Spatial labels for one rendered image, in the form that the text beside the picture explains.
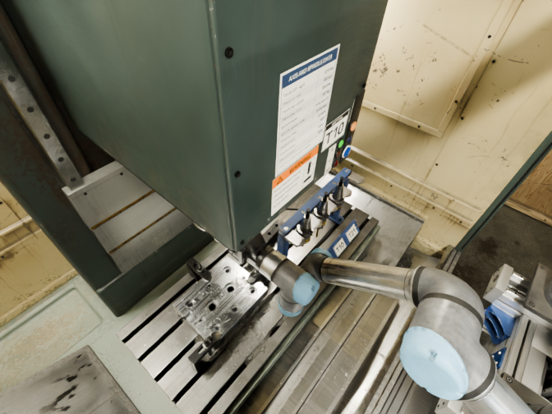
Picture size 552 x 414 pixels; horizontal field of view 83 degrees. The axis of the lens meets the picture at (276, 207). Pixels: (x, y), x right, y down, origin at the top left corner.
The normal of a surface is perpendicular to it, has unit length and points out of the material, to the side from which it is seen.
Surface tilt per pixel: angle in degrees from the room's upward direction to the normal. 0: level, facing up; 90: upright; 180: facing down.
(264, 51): 90
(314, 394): 8
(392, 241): 24
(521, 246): 0
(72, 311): 0
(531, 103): 90
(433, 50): 90
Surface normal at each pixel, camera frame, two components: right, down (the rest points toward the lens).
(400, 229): -0.22, -0.38
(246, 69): 0.77, 0.50
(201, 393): 0.04, -0.67
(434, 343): -0.31, -0.77
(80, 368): 0.29, -0.84
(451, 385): -0.69, 0.51
